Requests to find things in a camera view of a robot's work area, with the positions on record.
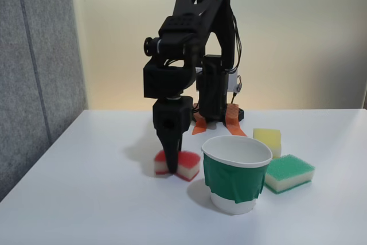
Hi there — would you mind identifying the white paper cup green band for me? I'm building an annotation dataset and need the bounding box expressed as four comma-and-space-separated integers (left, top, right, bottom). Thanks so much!
201, 135, 273, 215

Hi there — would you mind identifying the yellow and white sponge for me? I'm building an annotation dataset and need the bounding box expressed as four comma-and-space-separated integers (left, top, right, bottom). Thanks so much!
253, 128, 282, 158

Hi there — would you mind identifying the gray felt partition panel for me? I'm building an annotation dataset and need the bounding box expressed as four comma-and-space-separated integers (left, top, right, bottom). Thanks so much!
0, 0, 88, 203

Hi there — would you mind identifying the green and white sponge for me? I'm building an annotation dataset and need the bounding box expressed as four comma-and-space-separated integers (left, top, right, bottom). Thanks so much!
264, 154, 316, 195

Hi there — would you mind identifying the black cable bundle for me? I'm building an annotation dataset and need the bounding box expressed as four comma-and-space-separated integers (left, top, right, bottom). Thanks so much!
228, 5, 244, 72

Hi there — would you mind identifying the orange tape strip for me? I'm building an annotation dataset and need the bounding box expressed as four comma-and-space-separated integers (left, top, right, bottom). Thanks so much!
191, 102, 208, 136
225, 103, 248, 138

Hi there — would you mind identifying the red and white sponge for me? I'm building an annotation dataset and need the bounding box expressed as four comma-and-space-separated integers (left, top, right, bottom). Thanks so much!
154, 150, 201, 182

